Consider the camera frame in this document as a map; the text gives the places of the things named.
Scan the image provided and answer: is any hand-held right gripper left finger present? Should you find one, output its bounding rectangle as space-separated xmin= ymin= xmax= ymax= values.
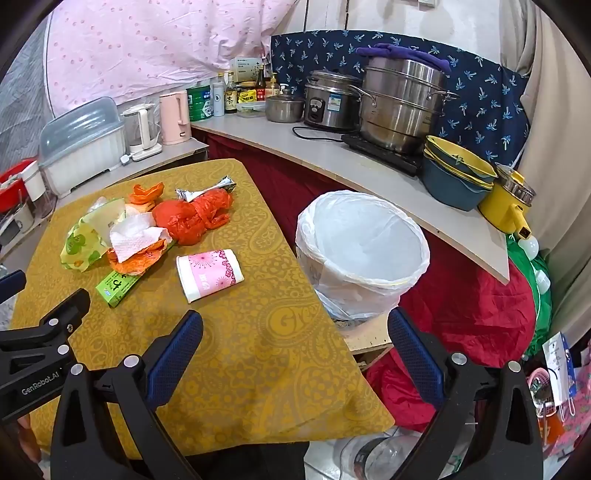
xmin=50 ymin=310 xmax=205 ymax=480

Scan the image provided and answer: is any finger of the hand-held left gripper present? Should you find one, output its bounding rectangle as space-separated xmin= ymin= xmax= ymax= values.
xmin=0 ymin=288 xmax=92 ymax=358
xmin=0 ymin=270 xmax=27 ymax=303

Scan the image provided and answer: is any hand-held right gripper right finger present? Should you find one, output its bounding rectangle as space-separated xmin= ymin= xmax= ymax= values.
xmin=387 ymin=307 xmax=544 ymax=480

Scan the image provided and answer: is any small green box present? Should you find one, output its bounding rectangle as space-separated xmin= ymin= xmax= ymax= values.
xmin=96 ymin=270 xmax=141 ymax=309

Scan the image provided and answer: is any green yellow printed wrapper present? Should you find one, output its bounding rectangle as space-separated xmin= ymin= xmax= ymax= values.
xmin=65 ymin=217 xmax=114 ymax=273

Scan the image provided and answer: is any orange printed wrapper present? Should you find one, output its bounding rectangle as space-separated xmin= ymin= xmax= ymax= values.
xmin=107 ymin=240 xmax=169 ymax=277

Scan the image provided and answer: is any pink flowered paper cup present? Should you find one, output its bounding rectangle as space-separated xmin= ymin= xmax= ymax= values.
xmin=176 ymin=249 xmax=243 ymax=304

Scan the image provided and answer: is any white tissue paper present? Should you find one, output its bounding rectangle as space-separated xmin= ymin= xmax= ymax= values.
xmin=109 ymin=213 xmax=172 ymax=263

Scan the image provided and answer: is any bin with white liner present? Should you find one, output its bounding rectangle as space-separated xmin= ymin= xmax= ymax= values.
xmin=295 ymin=190 xmax=431 ymax=324

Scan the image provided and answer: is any red plastic bag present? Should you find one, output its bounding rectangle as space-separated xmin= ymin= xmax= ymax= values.
xmin=151 ymin=189 xmax=234 ymax=246

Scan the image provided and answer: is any wooden board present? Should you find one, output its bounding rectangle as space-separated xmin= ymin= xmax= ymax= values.
xmin=344 ymin=315 xmax=393 ymax=365

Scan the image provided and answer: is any red crumpled cloth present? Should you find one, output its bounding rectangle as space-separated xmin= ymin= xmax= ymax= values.
xmin=365 ymin=263 xmax=536 ymax=432

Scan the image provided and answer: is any yellow patterned tablecloth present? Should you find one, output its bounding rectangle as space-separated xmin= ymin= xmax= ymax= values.
xmin=9 ymin=158 xmax=395 ymax=460

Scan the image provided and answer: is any red plastic bowl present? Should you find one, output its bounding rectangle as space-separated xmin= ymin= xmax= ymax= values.
xmin=0 ymin=159 xmax=40 ymax=213

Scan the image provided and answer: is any white square container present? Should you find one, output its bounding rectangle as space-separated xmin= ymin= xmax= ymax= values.
xmin=23 ymin=166 xmax=47 ymax=217

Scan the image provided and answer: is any clear plastic bottle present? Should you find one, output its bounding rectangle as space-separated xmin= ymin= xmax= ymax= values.
xmin=332 ymin=427 xmax=462 ymax=480

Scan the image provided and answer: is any crumpled orange plastic bag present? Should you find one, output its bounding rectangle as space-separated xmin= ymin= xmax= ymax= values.
xmin=128 ymin=182 xmax=165 ymax=206

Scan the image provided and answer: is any green plastic bag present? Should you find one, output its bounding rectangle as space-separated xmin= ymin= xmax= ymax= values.
xmin=505 ymin=233 xmax=552 ymax=358

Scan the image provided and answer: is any white dish box grey lid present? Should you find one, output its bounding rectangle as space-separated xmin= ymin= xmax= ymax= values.
xmin=38 ymin=97 xmax=126 ymax=199

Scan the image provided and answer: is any blue plastic bowl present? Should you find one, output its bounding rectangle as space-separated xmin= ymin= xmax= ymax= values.
xmin=422 ymin=154 xmax=492 ymax=212

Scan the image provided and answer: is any yellow electric pot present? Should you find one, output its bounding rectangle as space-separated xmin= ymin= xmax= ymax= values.
xmin=478 ymin=162 xmax=537 ymax=235

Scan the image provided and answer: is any grey striped cloth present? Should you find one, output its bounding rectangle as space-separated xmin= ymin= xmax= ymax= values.
xmin=0 ymin=32 xmax=61 ymax=176

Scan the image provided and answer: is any silver foil wrapper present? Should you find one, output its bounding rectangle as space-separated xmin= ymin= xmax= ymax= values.
xmin=174 ymin=175 xmax=238 ymax=203

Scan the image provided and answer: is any white glass kettle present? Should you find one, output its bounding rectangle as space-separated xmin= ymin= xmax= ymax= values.
xmin=121 ymin=102 xmax=163 ymax=162

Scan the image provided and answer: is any yellow plastic bowl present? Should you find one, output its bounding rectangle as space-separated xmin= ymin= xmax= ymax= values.
xmin=425 ymin=135 xmax=498 ymax=185

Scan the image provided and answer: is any dark red curtain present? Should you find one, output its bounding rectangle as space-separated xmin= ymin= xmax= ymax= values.
xmin=191 ymin=127 xmax=509 ymax=324

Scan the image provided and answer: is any black induction cooker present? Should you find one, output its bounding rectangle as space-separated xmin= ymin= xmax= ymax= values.
xmin=341 ymin=132 xmax=424 ymax=176

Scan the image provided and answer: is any pink electric kettle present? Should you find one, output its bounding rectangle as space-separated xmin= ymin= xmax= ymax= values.
xmin=159 ymin=90 xmax=192 ymax=146

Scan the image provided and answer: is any green tin can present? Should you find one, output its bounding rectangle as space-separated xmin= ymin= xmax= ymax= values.
xmin=186 ymin=85 xmax=214 ymax=123

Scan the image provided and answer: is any large steel steamer pot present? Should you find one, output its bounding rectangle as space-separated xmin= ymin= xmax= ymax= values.
xmin=355 ymin=55 xmax=460 ymax=155

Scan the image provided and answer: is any white slim bottle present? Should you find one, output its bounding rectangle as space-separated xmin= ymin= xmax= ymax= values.
xmin=211 ymin=78 xmax=226 ymax=116

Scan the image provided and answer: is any beige curtain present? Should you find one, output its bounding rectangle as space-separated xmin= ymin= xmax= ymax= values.
xmin=501 ymin=0 xmax=591 ymax=324

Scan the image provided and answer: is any blue printed cloth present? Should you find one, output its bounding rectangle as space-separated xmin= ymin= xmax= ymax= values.
xmin=270 ymin=30 xmax=532 ymax=167

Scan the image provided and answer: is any steel rice cooker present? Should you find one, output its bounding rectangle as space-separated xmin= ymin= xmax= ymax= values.
xmin=303 ymin=69 xmax=363 ymax=131

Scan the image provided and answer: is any dark soy sauce bottle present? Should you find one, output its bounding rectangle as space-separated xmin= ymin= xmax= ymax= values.
xmin=224 ymin=71 xmax=238 ymax=114

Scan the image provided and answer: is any pink dotted cloth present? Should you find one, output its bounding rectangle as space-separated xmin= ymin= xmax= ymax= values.
xmin=44 ymin=0 xmax=296 ymax=112

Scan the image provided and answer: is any small steel pot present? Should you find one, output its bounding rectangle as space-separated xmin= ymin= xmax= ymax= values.
xmin=264 ymin=88 xmax=304 ymax=123

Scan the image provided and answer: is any white green carton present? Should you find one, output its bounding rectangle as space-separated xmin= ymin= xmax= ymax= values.
xmin=231 ymin=56 xmax=262 ymax=84

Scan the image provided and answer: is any purple cloth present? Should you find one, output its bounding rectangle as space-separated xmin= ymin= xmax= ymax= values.
xmin=355 ymin=43 xmax=451 ymax=75

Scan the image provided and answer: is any black power cable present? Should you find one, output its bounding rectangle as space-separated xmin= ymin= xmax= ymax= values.
xmin=292 ymin=126 xmax=345 ymax=141

